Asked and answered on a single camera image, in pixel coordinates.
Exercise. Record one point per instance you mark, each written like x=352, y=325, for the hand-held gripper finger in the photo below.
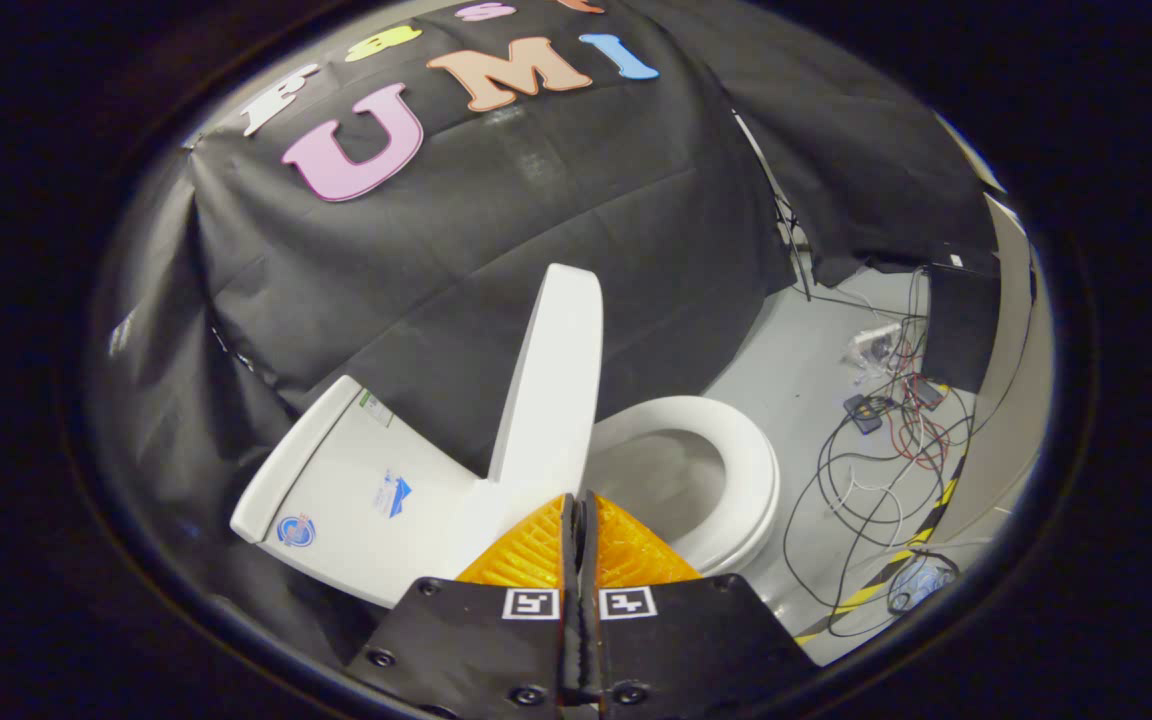
x=588, y=600
x=568, y=600

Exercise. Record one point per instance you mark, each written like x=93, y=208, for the white toilet lid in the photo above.
x=556, y=380

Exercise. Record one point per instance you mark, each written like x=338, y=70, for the white toilet seat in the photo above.
x=751, y=470

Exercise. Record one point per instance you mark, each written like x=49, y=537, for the white toilet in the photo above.
x=356, y=500

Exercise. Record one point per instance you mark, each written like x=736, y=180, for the yellow black floor tape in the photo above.
x=876, y=590

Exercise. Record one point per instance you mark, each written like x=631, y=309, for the white tank cover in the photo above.
x=291, y=465

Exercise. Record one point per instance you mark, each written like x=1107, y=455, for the small black adapter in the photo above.
x=863, y=413

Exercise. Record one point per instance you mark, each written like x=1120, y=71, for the black backdrop cloth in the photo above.
x=536, y=230

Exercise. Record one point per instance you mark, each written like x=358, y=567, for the white power strip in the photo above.
x=876, y=342

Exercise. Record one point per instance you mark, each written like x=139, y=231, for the thin metal stand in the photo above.
x=781, y=215

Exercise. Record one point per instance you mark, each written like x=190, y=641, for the black box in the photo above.
x=961, y=330

